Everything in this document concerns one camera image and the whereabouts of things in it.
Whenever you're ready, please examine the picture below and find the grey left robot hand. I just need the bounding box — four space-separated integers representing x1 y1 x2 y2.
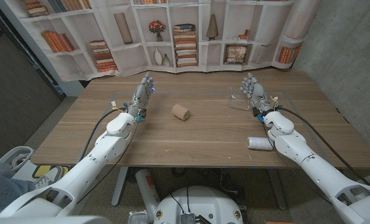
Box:
126 72 156 123

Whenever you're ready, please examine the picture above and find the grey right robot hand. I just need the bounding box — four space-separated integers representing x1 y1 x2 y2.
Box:
240 72 278 121

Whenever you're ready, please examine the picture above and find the white string spool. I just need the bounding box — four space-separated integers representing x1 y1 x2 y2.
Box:
246 136 275 151

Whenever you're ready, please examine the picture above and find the clear plastic clamshell container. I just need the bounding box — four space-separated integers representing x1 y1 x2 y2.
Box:
228 86 287 114

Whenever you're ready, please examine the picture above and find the brown cork cup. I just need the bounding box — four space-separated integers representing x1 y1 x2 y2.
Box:
171 103 191 122

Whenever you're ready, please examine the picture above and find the printed bookshelf backdrop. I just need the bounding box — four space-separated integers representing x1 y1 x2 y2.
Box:
0 0 323 82

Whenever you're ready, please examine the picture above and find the white roll with orange label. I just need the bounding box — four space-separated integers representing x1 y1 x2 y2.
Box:
135 168 161 215

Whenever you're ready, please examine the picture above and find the grey table leg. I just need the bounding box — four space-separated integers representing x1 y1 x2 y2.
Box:
267 169 287 210
111 167 129 207

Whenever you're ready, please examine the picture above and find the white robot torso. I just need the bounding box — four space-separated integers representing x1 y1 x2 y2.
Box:
153 185 244 224

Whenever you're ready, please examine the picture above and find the foil tray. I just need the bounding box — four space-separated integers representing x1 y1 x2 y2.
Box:
128 210 148 224

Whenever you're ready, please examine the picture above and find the grey white sneaker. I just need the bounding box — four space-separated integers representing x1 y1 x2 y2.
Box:
32 166 64 190

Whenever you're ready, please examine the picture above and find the yellow black floor mat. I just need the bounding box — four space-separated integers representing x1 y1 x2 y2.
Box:
32 164 70 184

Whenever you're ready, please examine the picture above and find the white round bin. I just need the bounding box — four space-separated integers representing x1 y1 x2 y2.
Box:
0 145 35 172

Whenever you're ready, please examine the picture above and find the person's leg in jeans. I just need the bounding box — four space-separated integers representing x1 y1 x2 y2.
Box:
0 163 36 212

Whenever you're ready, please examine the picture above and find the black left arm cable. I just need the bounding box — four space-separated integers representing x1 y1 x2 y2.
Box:
78 107 129 162

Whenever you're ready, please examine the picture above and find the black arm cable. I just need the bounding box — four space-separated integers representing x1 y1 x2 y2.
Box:
78 107 129 162
277 107 370 187

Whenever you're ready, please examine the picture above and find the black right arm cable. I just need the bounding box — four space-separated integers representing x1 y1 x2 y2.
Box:
277 107 370 187

